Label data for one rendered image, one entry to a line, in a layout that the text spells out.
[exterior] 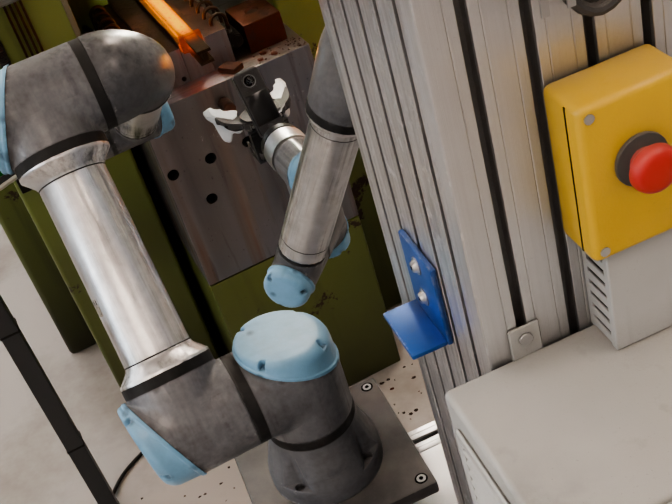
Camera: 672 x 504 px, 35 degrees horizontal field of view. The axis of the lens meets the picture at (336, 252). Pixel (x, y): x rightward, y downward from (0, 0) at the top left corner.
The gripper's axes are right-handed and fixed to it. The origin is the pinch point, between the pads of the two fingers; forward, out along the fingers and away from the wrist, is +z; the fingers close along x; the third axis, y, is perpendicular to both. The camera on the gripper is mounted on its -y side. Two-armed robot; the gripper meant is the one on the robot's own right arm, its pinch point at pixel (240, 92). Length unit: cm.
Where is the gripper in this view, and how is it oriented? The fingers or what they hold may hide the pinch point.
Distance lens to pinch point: 192.0
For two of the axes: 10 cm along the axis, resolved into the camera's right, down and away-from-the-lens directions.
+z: -4.0, -4.7, 7.9
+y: 2.4, 7.7, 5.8
